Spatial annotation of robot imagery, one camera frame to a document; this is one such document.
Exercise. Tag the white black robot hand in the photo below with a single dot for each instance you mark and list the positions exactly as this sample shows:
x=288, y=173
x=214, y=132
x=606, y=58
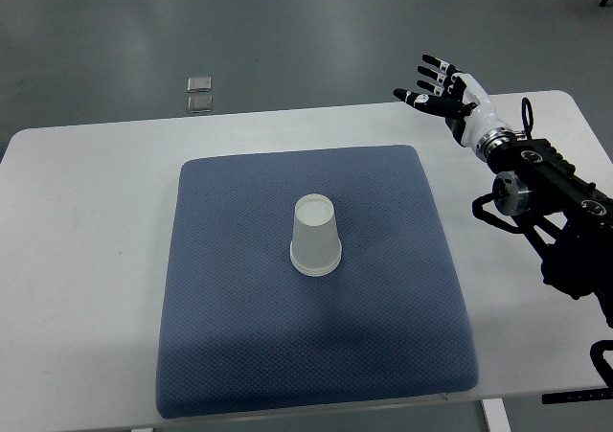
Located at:
x=458, y=98

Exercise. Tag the white paper cup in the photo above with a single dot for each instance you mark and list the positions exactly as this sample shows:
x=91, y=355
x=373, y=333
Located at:
x=315, y=272
x=315, y=241

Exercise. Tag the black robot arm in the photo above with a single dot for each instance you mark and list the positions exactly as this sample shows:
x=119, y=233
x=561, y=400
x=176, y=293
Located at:
x=568, y=222

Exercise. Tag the lower metal floor plate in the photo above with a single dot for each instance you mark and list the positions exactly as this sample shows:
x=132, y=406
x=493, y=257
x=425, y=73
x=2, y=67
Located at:
x=200, y=104

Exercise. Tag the metal floor plate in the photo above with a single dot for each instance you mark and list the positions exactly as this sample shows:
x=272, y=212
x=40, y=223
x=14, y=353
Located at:
x=200, y=104
x=199, y=84

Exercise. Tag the upper metal floor plate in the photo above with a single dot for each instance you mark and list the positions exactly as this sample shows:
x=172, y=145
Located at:
x=199, y=84

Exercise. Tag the white table leg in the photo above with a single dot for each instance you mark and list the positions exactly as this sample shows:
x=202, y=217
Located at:
x=495, y=415

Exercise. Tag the blue textured cushion mat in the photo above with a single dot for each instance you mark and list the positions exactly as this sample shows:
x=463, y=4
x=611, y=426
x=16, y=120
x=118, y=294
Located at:
x=243, y=330

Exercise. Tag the black table control panel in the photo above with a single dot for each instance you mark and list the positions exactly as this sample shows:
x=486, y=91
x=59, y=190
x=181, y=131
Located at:
x=577, y=396

